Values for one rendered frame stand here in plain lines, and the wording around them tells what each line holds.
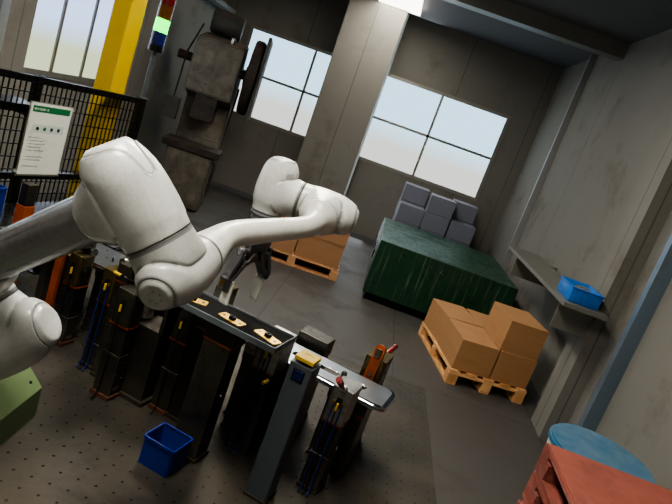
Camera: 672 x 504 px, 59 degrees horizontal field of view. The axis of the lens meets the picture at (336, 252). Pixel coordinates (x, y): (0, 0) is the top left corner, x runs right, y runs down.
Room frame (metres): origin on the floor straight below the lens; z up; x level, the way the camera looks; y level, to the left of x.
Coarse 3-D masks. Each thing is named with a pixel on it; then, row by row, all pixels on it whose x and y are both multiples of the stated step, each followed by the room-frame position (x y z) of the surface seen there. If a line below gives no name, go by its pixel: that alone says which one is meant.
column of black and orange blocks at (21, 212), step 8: (24, 184) 2.07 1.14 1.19; (32, 184) 2.08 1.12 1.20; (24, 192) 2.06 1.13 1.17; (32, 192) 2.08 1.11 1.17; (24, 200) 2.06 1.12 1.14; (32, 200) 2.09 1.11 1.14; (16, 208) 2.06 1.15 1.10; (24, 208) 2.06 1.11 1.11; (32, 208) 2.09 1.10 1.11; (16, 216) 2.06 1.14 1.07; (24, 216) 2.06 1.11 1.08; (16, 280) 2.10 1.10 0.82
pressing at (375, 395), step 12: (108, 252) 2.22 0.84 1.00; (96, 264) 2.05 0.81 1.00; (108, 264) 2.10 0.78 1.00; (300, 348) 1.97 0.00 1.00; (324, 360) 1.94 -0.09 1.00; (324, 372) 1.84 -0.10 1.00; (336, 372) 1.88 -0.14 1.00; (348, 372) 1.91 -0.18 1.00; (324, 384) 1.78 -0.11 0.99; (372, 384) 1.88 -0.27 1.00; (360, 396) 1.75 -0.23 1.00; (372, 396) 1.79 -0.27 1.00; (384, 396) 1.82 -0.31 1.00; (372, 408) 1.73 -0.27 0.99; (384, 408) 1.74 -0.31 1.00
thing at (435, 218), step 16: (416, 192) 8.89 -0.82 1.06; (400, 208) 8.51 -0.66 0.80; (416, 208) 8.51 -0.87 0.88; (432, 208) 8.50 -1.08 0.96; (448, 208) 8.49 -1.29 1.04; (464, 208) 8.87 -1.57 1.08; (416, 224) 8.51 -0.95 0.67; (432, 224) 8.50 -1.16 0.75; (448, 224) 8.68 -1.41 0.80; (464, 224) 8.58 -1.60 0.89; (464, 240) 8.48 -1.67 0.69
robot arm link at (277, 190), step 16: (272, 160) 1.58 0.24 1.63; (288, 160) 1.59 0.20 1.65; (272, 176) 1.56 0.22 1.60; (288, 176) 1.57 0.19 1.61; (256, 192) 1.58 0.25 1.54; (272, 192) 1.56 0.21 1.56; (288, 192) 1.56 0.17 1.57; (256, 208) 1.57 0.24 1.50; (272, 208) 1.56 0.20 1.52; (288, 208) 1.56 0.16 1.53
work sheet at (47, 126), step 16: (32, 112) 2.31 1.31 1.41; (48, 112) 2.39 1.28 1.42; (64, 112) 2.46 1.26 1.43; (32, 128) 2.33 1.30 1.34; (48, 128) 2.40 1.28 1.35; (64, 128) 2.48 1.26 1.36; (32, 144) 2.35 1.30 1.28; (48, 144) 2.42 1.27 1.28; (64, 144) 2.50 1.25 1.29; (32, 160) 2.36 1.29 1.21; (48, 160) 2.44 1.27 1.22
